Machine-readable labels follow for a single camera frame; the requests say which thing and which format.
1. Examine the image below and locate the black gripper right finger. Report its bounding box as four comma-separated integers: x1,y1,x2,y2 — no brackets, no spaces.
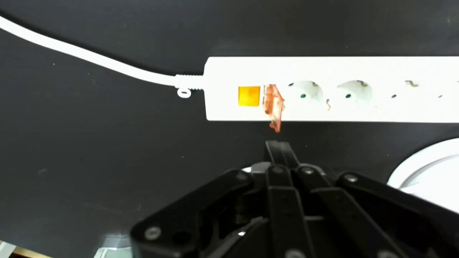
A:
274,143,458,258

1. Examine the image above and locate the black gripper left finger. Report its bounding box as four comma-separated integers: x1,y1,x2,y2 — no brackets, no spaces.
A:
129,163,287,258

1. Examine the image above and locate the white extension power strip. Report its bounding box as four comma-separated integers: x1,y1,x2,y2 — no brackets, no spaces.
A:
204,57,459,128

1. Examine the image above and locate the white electric kettle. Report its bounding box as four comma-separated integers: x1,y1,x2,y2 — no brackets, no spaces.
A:
388,138,459,213

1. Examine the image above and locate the white power strip cable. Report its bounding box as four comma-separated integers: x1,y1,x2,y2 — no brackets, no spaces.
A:
0,15,211,101

